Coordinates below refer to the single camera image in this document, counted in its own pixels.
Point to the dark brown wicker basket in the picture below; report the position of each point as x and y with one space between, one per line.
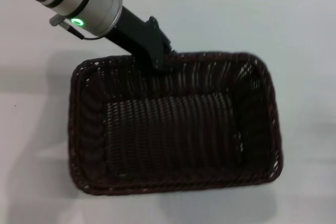
170 134

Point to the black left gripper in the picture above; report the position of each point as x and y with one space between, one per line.
141 37

